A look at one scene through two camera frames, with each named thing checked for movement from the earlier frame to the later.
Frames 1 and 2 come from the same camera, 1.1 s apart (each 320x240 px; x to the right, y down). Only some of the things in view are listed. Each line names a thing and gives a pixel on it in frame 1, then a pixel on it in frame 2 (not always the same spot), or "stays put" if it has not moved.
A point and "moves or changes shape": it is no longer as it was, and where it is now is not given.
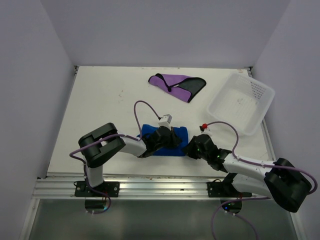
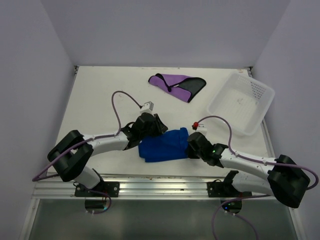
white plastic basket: x=242 y=101 stays put
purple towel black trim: x=179 y=87 stays put
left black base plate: x=82 y=189 stays put
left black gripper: x=175 y=140 → x=163 y=128
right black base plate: x=218 y=189 stays put
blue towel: x=181 y=149 moves or changes shape
